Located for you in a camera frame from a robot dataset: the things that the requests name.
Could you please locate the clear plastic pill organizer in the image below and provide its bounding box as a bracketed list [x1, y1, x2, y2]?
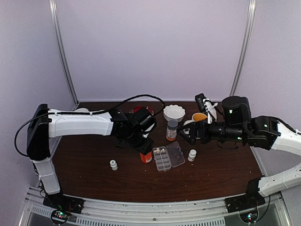
[152, 141, 185, 172]

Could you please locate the white scalloped bowl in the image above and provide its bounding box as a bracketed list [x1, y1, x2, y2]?
[163, 105, 186, 122]

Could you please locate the small white dropper bottle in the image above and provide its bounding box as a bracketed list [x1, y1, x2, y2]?
[110, 160, 118, 171]

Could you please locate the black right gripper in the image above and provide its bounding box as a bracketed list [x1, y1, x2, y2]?
[176, 117, 246, 146]

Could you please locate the left aluminium frame post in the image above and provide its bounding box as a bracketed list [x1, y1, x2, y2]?
[49, 0, 79, 105]

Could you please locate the small white pill bottle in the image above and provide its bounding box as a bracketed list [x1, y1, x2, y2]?
[188, 149, 197, 162]

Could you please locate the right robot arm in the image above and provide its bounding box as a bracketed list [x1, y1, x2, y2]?
[177, 94, 301, 208]

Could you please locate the grey cap pill bottle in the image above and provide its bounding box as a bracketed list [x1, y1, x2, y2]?
[166, 120, 178, 141]

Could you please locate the red floral plate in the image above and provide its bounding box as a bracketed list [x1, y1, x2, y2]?
[132, 105, 153, 116]

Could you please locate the floral mug yellow inside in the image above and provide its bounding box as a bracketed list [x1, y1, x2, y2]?
[184, 113, 207, 125]

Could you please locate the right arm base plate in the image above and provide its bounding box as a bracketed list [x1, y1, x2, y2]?
[225, 193, 265, 213]

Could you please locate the orange pill bottle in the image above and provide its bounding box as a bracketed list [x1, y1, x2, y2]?
[140, 152, 152, 163]

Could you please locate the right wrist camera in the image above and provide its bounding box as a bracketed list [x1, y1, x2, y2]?
[195, 93, 218, 124]

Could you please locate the aluminium front rail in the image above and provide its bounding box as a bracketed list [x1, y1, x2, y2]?
[16, 186, 292, 226]

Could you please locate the aluminium frame post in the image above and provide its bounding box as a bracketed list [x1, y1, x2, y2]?
[230, 0, 256, 96]
[49, 0, 79, 105]

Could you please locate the white ceramic bowl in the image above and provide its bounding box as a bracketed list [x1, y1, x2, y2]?
[75, 108, 89, 112]

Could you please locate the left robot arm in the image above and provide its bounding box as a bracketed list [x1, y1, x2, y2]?
[26, 104, 157, 209]

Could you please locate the right aluminium frame post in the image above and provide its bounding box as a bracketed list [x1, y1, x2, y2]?
[230, 0, 256, 96]

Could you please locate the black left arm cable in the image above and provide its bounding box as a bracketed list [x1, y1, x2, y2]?
[14, 94, 165, 157]

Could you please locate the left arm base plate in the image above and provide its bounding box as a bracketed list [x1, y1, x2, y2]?
[43, 193, 84, 214]

